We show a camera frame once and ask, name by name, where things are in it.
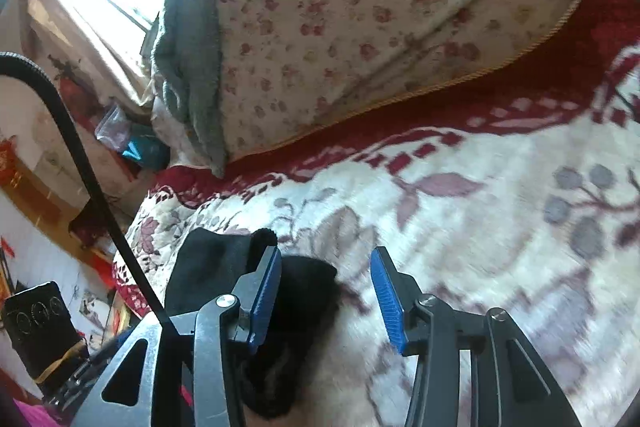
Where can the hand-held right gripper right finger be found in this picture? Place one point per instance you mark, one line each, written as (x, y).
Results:
(389, 299)

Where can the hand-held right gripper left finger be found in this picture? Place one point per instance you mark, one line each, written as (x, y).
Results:
(265, 294)

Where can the black pants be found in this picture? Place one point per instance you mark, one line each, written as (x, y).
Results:
(210, 259)

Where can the red and white floral blanket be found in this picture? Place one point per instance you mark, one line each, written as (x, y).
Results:
(500, 207)

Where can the teal packet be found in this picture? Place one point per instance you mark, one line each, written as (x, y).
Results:
(145, 152)

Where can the clear plastic bag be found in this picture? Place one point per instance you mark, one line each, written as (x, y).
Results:
(114, 127)

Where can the black box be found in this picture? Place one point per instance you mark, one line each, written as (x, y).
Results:
(42, 332)

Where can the grey fleece blanket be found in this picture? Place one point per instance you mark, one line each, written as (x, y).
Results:
(192, 72)

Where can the pink cloth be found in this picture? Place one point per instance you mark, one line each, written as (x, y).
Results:
(30, 414)

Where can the cream floral quilt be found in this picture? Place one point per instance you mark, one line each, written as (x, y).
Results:
(380, 17)

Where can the beige curtain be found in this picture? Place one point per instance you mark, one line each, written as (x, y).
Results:
(85, 37)

